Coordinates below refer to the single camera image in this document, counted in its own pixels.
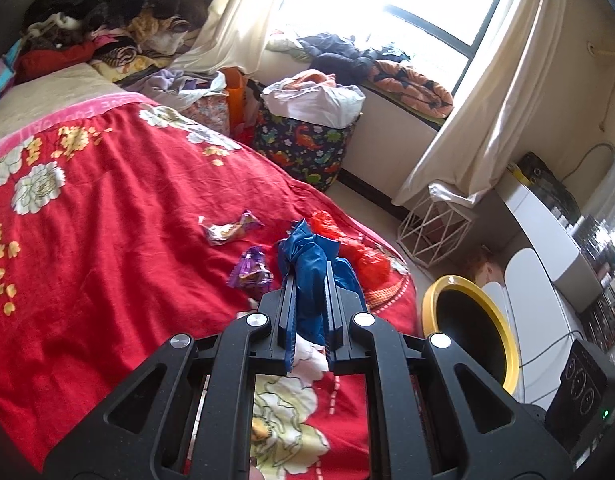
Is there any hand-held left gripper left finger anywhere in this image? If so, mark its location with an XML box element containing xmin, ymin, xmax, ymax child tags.
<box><xmin>43</xmin><ymin>274</ymin><xmax>300</xmax><ymax>480</ymax></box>

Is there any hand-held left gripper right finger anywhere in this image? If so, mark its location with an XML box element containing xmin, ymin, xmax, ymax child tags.
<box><xmin>323</xmin><ymin>259</ymin><xmax>573</xmax><ymax>480</ymax></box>

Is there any blue plastic bag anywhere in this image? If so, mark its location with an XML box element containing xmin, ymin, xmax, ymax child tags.
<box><xmin>276</xmin><ymin>219</ymin><xmax>365</xmax><ymax>348</ymax></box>

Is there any purple snack wrapper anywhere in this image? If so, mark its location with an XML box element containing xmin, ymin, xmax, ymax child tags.
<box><xmin>228</xmin><ymin>246</ymin><xmax>274</xmax><ymax>288</ymax></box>

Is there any red plastic bag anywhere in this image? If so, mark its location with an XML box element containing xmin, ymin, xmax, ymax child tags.
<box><xmin>307</xmin><ymin>210</ymin><xmax>391</xmax><ymax>286</ymax></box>

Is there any purple and yellow candy wrapper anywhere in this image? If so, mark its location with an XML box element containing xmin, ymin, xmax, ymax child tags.
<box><xmin>198</xmin><ymin>211</ymin><xmax>264</xmax><ymax>247</ymax></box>

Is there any yellow-rimmed trash bin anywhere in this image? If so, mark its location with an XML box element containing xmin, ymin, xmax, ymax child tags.
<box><xmin>421</xmin><ymin>275</ymin><xmax>521</xmax><ymax>396</ymax></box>

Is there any cardboard box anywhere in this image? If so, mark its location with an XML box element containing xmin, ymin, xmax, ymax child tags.
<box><xmin>462</xmin><ymin>252</ymin><xmax>505</xmax><ymax>286</ymax></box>

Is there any dinosaur print laundry basket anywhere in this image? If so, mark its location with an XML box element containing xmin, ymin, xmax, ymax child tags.
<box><xmin>252</xmin><ymin>105</ymin><xmax>361</xmax><ymax>192</ymax></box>

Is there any red floral blanket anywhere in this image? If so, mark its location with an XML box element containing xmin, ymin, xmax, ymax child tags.
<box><xmin>0</xmin><ymin>95</ymin><xmax>421</xmax><ymax>480</ymax></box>

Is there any white chair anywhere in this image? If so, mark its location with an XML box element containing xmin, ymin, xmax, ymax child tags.
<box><xmin>480</xmin><ymin>249</ymin><xmax>578</xmax><ymax>406</ymax></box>

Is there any white plastic bag liner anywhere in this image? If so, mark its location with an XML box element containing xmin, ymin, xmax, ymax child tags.
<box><xmin>261</xmin><ymin>77</ymin><xmax>365</xmax><ymax>128</ymax></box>

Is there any pink floral bag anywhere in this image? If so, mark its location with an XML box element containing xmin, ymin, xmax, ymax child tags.
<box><xmin>182</xmin><ymin>95</ymin><xmax>230</xmax><ymax>136</ymax></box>

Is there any orange bag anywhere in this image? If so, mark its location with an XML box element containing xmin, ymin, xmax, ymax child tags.
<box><xmin>222</xmin><ymin>67</ymin><xmax>250</xmax><ymax>138</ymax></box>

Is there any white desk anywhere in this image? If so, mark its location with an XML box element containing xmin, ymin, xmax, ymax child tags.
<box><xmin>497</xmin><ymin>162</ymin><xmax>613</xmax><ymax>313</ymax></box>

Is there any orange cloth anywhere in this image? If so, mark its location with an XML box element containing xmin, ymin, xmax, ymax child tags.
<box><xmin>287</xmin><ymin>70</ymin><xmax>338</xmax><ymax>92</ymax></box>

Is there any orange patterned blanket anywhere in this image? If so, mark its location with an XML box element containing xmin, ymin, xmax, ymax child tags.
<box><xmin>367</xmin><ymin>60</ymin><xmax>454</xmax><ymax>121</ymax></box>

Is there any dark bag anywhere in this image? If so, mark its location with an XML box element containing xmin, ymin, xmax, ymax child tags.
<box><xmin>517</xmin><ymin>152</ymin><xmax>581</xmax><ymax>211</ymax></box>

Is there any dark jacket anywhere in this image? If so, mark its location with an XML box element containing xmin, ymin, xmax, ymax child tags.
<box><xmin>297</xmin><ymin>32</ymin><xmax>383</xmax><ymax>83</ymax></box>

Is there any black electronic box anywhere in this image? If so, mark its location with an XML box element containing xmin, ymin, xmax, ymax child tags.
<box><xmin>545</xmin><ymin>339</ymin><xmax>615</xmax><ymax>466</ymax></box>

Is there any lavender cloth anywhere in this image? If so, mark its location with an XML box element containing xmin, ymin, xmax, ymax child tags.
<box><xmin>127</xmin><ymin>67</ymin><xmax>228</xmax><ymax>106</ymax></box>

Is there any cream curtain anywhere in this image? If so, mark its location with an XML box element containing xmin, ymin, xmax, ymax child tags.
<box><xmin>392</xmin><ymin>0</ymin><xmax>575</xmax><ymax>206</ymax></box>
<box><xmin>172</xmin><ymin>0</ymin><xmax>288</xmax><ymax>78</ymax></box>

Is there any silver framed mirror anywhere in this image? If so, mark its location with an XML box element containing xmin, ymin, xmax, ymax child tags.
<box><xmin>582</xmin><ymin>157</ymin><xmax>615</xmax><ymax>241</ymax></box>

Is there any window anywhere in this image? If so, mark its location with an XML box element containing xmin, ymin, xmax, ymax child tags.
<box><xmin>267</xmin><ymin>0</ymin><xmax>513</xmax><ymax>91</ymax></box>

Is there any beige bed sheet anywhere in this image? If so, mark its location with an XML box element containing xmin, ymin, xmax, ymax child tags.
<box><xmin>0</xmin><ymin>62</ymin><xmax>125</xmax><ymax>133</ymax></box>

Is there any pile of dark clothes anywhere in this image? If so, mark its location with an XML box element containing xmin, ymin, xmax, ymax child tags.
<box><xmin>17</xmin><ymin>0</ymin><xmax>215</xmax><ymax>83</ymax></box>

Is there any white wire basket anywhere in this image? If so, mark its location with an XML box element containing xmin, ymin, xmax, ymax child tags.
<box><xmin>397</xmin><ymin>182</ymin><xmax>481</xmax><ymax>268</ymax></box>

